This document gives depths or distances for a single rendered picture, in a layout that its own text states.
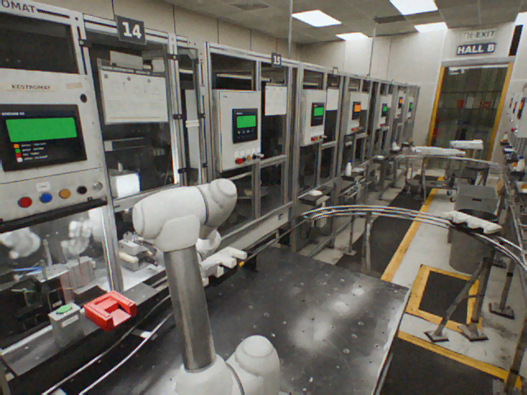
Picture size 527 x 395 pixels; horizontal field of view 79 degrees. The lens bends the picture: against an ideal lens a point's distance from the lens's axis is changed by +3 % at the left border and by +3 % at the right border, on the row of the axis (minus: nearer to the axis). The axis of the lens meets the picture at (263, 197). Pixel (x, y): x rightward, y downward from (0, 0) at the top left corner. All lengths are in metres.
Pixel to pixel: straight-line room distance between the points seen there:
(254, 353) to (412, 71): 8.66
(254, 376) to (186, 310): 0.33
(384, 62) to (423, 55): 0.91
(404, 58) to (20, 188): 8.86
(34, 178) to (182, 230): 0.58
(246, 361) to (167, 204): 0.58
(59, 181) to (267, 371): 0.97
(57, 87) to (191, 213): 0.66
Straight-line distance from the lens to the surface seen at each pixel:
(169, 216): 0.92
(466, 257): 3.95
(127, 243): 1.77
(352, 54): 9.75
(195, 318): 1.02
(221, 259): 1.84
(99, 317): 1.42
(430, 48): 9.30
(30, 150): 1.27
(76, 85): 1.35
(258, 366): 1.16
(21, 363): 1.43
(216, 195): 0.97
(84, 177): 1.37
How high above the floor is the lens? 1.76
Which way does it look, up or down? 18 degrees down
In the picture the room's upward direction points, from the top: straight up
